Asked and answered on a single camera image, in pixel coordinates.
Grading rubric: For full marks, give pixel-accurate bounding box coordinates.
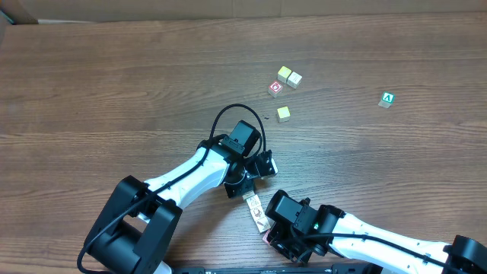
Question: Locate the red letter Y block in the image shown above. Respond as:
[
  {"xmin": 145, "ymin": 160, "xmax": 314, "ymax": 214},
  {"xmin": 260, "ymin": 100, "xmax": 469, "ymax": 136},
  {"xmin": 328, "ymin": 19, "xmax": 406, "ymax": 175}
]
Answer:
[{"xmin": 263, "ymin": 229, "xmax": 271, "ymax": 245}]

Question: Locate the yellow letter C block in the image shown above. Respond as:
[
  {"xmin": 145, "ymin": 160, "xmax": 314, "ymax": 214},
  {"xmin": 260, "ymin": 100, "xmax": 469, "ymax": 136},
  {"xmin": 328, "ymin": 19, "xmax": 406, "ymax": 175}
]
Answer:
[{"xmin": 277, "ymin": 107, "xmax": 291, "ymax": 123}]

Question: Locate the acorn picture wooden block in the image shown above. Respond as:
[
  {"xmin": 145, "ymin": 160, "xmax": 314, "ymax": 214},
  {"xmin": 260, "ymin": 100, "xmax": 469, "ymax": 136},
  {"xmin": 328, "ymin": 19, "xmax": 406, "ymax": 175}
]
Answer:
[{"xmin": 250, "ymin": 206, "xmax": 265, "ymax": 221}]

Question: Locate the hammer picture wooden block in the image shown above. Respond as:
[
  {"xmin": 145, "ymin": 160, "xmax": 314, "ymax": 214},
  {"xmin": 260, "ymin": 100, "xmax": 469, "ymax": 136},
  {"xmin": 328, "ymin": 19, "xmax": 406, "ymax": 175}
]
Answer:
[{"xmin": 255, "ymin": 216, "xmax": 271, "ymax": 233}]

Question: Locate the letter M wooden block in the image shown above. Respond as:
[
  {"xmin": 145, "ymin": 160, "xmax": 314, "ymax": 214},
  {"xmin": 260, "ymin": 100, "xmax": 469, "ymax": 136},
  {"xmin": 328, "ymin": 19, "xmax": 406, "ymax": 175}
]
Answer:
[{"xmin": 245, "ymin": 195, "xmax": 261, "ymax": 209}]

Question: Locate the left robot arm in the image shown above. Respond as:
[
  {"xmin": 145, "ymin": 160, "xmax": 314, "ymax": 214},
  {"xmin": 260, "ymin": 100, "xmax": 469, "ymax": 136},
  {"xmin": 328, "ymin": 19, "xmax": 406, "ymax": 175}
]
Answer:
[{"xmin": 77, "ymin": 120, "xmax": 277, "ymax": 274}]

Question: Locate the green letter wooden block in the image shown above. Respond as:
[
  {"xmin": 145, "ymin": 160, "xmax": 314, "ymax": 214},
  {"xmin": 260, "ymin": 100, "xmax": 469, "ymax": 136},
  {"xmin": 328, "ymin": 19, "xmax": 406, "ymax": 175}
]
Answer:
[{"xmin": 378, "ymin": 92, "xmax": 396, "ymax": 108}]

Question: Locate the red letter wooden block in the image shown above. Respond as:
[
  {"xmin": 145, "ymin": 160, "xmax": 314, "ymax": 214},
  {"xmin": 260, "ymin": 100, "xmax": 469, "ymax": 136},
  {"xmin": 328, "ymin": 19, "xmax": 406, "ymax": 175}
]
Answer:
[{"xmin": 268, "ymin": 81, "xmax": 283, "ymax": 98}]

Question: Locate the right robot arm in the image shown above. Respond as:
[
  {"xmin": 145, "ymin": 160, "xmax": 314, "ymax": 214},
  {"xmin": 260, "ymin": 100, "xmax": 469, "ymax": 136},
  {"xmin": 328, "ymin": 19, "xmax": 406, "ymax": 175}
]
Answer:
[{"xmin": 266, "ymin": 190, "xmax": 486, "ymax": 273}]

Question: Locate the white bone wooden block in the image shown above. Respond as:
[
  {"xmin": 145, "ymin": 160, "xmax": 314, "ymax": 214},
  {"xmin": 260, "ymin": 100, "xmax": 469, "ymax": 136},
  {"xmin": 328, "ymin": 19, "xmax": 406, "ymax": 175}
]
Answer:
[{"xmin": 287, "ymin": 72, "xmax": 302, "ymax": 89}]

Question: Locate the sheep picture wooden block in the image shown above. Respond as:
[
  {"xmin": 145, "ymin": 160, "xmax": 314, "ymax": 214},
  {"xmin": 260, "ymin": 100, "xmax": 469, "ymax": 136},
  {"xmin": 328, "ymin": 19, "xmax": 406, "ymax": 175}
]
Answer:
[{"xmin": 242, "ymin": 191, "xmax": 255, "ymax": 200}]

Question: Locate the yellow top wooden block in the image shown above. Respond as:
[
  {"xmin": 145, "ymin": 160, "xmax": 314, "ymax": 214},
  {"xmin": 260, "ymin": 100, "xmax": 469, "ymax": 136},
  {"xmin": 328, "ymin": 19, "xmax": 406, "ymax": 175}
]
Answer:
[{"xmin": 277, "ymin": 66, "xmax": 292, "ymax": 84}]

